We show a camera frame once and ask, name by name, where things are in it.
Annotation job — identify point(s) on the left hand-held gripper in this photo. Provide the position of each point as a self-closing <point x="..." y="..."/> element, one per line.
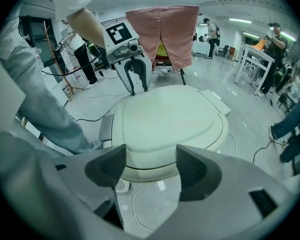
<point x="120" y="36"/>

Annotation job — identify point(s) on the wooden coat rack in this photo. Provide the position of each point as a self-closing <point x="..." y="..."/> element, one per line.
<point x="58" y="59"/>

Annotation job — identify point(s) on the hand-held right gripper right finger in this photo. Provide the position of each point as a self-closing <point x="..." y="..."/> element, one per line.
<point x="215" y="196"/>

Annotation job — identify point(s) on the black chair base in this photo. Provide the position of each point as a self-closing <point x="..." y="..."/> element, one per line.
<point x="183" y="77"/>

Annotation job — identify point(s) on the black chair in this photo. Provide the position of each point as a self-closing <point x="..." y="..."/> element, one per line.
<point x="224" y="51"/>

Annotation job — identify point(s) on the person's blue jeans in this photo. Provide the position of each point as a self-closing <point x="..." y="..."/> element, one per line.
<point x="52" y="114"/>

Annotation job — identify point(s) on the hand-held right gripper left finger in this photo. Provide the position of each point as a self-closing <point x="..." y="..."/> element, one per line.
<point x="102" y="169"/>

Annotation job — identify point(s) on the pink cloth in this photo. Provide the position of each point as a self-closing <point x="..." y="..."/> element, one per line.
<point x="165" y="29"/>

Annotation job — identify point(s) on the person's left forearm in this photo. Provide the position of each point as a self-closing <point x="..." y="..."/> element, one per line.
<point x="90" y="26"/>

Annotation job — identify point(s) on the beige pedal trash bin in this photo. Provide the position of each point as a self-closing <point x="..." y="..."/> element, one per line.
<point x="150" y="175"/>

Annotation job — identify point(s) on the white long-legged table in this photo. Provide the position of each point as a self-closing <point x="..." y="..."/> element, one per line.
<point x="255" y="52"/>

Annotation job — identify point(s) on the beige plastic bin lid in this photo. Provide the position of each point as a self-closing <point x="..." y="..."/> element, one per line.
<point x="165" y="119"/>

